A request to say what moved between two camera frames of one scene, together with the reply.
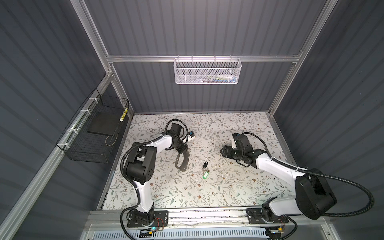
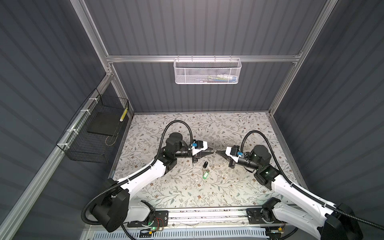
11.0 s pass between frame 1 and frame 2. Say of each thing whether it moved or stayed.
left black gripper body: moved
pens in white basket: stayed
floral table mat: stayed
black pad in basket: stayed
